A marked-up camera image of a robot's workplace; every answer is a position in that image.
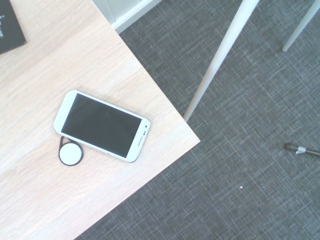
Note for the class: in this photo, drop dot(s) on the white smartphone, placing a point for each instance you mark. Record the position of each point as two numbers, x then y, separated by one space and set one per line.
100 125

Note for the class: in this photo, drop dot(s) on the white coat rack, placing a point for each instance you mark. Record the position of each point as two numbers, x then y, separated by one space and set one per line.
220 57

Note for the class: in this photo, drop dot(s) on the round white key tag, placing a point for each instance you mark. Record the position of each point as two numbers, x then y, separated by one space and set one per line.
70 154

